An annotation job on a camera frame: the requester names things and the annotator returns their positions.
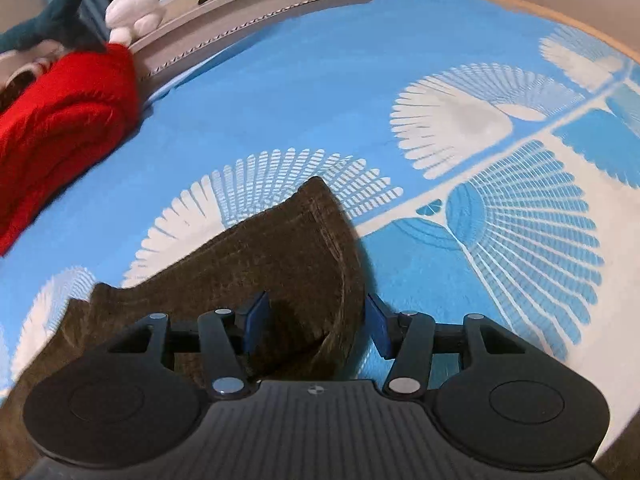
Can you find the teal shark plush toy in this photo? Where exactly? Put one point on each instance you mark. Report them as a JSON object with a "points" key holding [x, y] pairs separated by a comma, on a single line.
{"points": [[60, 20]]}

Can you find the blue feather-print bedsheet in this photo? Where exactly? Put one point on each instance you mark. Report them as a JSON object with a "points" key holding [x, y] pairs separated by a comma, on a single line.
{"points": [[300, 110]]}

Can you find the red folded blanket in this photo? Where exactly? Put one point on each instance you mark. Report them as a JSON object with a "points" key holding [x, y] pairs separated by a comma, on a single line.
{"points": [[60, 125]]}

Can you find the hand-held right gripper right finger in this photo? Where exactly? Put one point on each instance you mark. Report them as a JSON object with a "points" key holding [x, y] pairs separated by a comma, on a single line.
{"points": [[377, 325]]}

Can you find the grey mattress with stitched trim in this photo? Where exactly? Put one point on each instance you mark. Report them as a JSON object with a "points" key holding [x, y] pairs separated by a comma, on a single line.
{"points": [[225, 25]]}

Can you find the white plush toy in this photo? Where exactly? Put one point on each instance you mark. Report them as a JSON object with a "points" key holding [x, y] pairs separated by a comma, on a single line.
{"points": [[132, 7]]}

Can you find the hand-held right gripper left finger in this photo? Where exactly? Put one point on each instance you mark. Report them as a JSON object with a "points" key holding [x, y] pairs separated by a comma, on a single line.
{"points": [[256, 322]]}

